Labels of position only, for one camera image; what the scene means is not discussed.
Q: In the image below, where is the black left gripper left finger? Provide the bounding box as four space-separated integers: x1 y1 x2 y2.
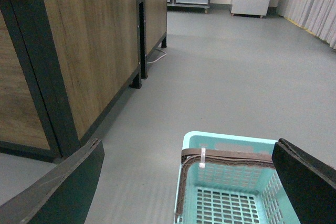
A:
1 138 104 223

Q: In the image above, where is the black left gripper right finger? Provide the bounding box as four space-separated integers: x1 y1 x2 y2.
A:
271 138 335 223

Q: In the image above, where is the light blue plastic basket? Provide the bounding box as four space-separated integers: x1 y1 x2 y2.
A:
174 131 299 223

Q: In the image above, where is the wood panel display stand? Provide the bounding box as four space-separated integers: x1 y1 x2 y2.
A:
1 0 141 162

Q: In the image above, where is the white curtain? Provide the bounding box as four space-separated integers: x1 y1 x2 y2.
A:
277 0 335 49

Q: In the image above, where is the white floor cable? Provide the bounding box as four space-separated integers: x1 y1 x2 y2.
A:
146 48 167 64

